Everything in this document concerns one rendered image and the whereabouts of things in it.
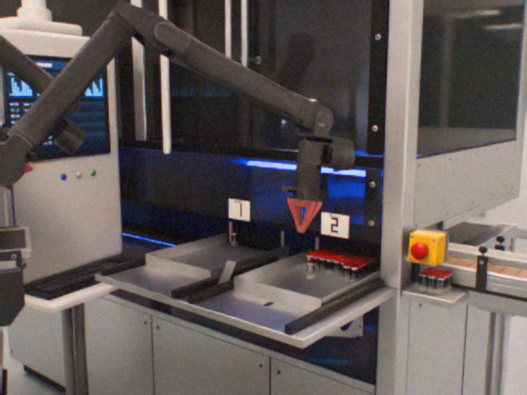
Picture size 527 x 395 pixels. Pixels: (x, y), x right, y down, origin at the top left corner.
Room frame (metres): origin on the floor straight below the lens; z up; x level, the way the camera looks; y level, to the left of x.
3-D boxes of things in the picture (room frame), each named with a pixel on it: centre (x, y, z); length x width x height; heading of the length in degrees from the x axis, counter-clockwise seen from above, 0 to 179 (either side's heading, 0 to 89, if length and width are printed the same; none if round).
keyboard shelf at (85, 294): (1.74, 0.56, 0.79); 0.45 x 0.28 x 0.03; 148
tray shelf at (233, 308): (1.49, 0.04, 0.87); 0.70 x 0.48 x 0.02; 51
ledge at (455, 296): (1.40, -0.44, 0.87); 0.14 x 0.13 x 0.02; 141
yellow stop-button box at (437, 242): (1.37, -0.41, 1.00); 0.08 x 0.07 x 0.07; 141
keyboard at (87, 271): (1.72, 0.54, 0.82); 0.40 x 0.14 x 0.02; 148
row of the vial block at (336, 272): (1.51, -0.19, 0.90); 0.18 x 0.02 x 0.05; 51
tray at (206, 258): (1.65, 0.13, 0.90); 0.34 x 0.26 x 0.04; 141
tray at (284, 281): (1.44, -0.14, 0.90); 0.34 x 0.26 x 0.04; 141
